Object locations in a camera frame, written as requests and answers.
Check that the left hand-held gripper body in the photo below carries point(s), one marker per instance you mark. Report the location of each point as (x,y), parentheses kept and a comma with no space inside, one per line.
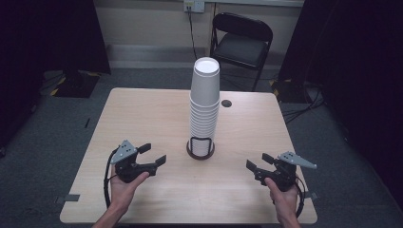
(124,152)

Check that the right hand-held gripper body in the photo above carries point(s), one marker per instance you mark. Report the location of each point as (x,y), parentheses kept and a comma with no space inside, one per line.
(283,175)

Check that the stack of white paper cups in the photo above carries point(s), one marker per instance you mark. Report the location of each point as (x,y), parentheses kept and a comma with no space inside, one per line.
(205,104)

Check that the person's right hand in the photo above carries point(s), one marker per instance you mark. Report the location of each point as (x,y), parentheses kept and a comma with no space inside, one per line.
(285,202)

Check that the person's left hand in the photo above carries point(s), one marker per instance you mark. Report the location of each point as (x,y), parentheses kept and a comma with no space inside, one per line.
(122,191)

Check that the grey tape strip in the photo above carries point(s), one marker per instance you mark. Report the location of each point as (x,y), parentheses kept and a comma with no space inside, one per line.
(313,195)
(68,198)

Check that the black table grommet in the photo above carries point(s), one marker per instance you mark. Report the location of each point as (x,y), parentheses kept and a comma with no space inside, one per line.
(226,103)

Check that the black stand base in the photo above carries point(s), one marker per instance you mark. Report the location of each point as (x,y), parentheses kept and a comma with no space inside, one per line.
(291,91)
(76,85)

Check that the black folding chair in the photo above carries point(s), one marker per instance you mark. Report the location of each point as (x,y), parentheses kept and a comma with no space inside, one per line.
(242,47)

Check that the black curtain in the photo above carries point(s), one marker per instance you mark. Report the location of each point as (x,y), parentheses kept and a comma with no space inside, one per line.
(355,63)

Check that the white wall socket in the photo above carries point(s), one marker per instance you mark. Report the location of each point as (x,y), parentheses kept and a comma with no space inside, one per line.
(194,5)

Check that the grey wall trunking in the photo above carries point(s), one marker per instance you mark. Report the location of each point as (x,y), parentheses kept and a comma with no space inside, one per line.
(253,2)

